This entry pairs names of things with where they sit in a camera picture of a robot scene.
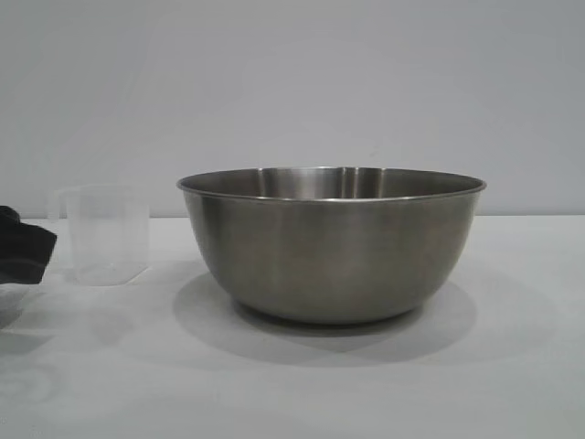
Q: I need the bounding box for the translucent plastic measuring cup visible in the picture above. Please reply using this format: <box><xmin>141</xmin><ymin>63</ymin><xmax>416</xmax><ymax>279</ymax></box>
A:
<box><xmin>48</xmin><ymin>184</ymin><xmax>152</xmax><ymax>287</ymax></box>

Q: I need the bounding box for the stainless steel mixing bowl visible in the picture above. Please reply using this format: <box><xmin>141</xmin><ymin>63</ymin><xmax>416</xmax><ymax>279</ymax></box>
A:
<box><xmin>175</xmin><ymin>166</ymin><xmax>488</xmax><ymax>326</ymax></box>

